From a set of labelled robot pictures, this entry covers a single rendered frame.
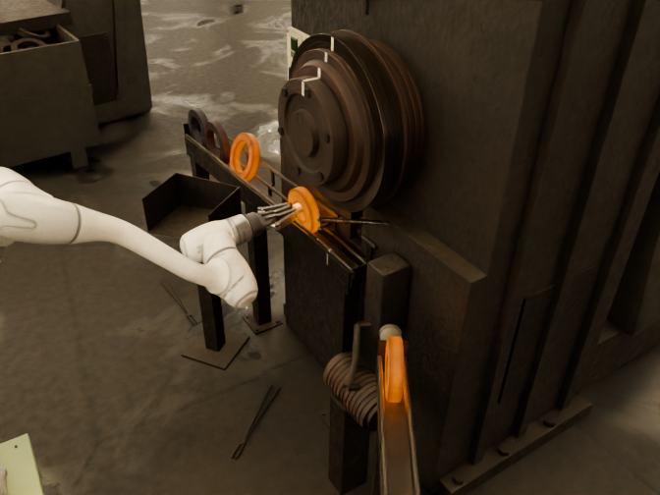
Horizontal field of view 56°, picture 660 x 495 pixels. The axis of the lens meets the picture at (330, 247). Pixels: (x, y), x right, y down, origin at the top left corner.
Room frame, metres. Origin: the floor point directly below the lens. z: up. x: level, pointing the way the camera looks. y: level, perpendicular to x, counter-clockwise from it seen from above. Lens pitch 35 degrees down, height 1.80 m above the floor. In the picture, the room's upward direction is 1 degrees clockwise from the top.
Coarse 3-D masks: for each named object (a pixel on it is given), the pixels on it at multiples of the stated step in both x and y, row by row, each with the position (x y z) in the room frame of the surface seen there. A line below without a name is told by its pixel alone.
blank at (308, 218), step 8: (296, 192) 1.71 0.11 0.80; (304, 192) 1.69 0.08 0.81; (288, 200) 1.76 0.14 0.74; (296, 200) 1.71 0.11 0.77; (304, 200) 1.67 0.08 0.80; (312, 200) 1.67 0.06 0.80; (304, 208) 1.67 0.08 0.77; (312, 208) 1.65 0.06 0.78; (304, 216) 1.72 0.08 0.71; (312, 216) 1.64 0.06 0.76; (296, 224) 1.73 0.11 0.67; (304, 224) 1.68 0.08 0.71; (312, 224) 1.64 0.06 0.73; (312, 232) 1.66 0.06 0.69
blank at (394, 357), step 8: (392, 336) 1.10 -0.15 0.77; (392, 344) 1.05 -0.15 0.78; (400, 344) 1.05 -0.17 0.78; (392, 352) 1.03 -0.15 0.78; (400, 352) 1.03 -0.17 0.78; (392, 360) 1.01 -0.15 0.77; (400, 360) 1.01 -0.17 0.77; (392, 368) 1.00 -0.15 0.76; (400, 368) 1.00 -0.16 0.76; (392, 376) 0.99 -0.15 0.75; (400, 376) 0.99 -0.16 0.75; (392, 384) 0.98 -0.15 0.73; (400, 384) 0.98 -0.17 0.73; (392, 392) 0.97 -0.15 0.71; (400, 392) 0.97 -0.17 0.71; (392, 400) 0.98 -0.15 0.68; (400, 400) 0.98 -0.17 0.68
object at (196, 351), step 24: (168, 192) 1.93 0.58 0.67; (192, 192) 1.96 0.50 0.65; (216, 192) 1.92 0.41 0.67; (240, 192) 1.89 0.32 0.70; (168, 216) 1.90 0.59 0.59; (192, 216) 1.89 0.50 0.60; (216, 216) 1.74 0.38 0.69; (216, 312) 1.81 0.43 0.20; (216, 336) 1.80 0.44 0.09; (240, 336) 1.89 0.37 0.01; (216, 360) 1.75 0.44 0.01
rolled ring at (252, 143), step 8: (240, 136) 2.19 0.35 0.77; (248, 136) 2.15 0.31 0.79; (232, 144) 2.22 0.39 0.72; (240, 144) 2.20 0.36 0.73; (248, 144) 2.12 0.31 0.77; (256, 144) 2.12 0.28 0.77; (232, 152) 2.20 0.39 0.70; (240, 152) 2.20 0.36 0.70; (248, 152) 2.10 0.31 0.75; (256, 152) 2.09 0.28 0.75; (232, 160) 2.18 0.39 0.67; (240, 160) 2.19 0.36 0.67; (248, 160) 2.09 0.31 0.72; (256, 160) 2.08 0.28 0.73; (232, 168) 2.16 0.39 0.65; (240, 168) 2.16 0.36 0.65; (248, 168) 2.07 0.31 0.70; (256, 168) 2.07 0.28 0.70; (248, 176) 2.07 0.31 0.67
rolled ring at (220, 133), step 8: (216, 120) 2.32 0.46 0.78; (208, 128) 2.32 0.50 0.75; (216, 128) 2.26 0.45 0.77; (208, 136) 2.34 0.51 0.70; (216, 136) 2.26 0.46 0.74; (224, 136) 2.24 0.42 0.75; (208, 144) 2.34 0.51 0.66; (224, 144) 2.22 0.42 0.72; (216, 152) 2.32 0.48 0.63; (224, 152) 2.22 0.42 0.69; (224, 160) 2.22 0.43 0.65
